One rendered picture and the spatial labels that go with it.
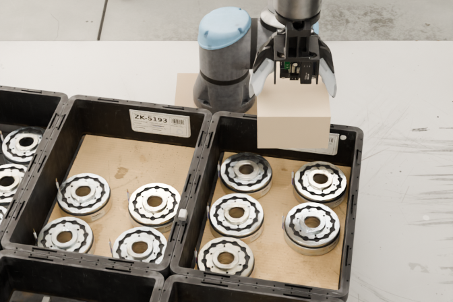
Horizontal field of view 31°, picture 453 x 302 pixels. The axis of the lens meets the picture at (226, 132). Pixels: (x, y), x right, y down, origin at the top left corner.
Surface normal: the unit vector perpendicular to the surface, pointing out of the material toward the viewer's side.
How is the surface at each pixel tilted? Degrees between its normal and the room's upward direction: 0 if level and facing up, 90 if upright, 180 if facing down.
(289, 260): 0
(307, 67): 90
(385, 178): 0
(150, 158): 0
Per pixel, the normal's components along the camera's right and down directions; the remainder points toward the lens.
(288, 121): -0.02, 0.71
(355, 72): -0.02, -0.71
